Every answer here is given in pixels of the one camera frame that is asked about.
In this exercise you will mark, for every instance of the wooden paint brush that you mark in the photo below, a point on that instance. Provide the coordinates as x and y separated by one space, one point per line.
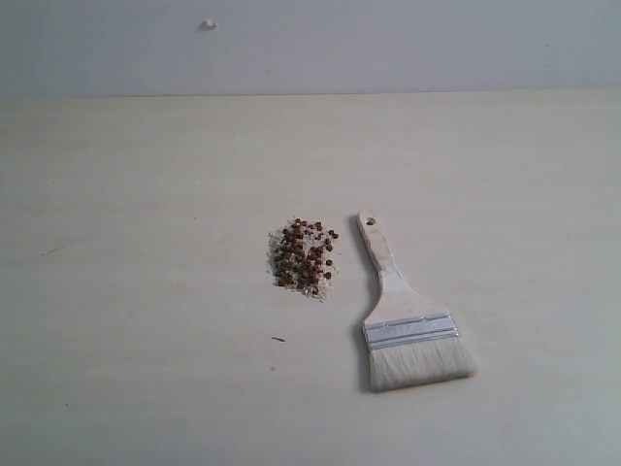
411 340

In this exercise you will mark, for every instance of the pile of grains and pellets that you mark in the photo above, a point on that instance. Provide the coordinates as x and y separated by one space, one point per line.
301 257

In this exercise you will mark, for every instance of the small white wall hook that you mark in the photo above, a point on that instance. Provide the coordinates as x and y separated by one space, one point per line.
208 24

